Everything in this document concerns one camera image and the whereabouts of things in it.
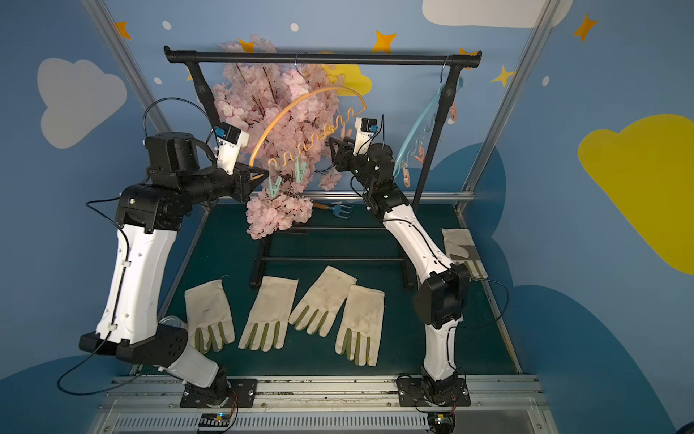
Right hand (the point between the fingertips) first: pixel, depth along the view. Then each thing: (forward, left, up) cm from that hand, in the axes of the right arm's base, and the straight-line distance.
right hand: (342, 136), depth 73 cm
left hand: (-17, +17, +2) cm, 24 cm away
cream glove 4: (-36, -8, -47) cm, 60 cm away
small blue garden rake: (+16, +2, -47) cm, 50 cm away
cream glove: (-36, +42, -46) cm, 72 cm away
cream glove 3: (-32, +7, -46) cm, 56 cm away
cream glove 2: (-37, +22, -46) cm, 63 cm away
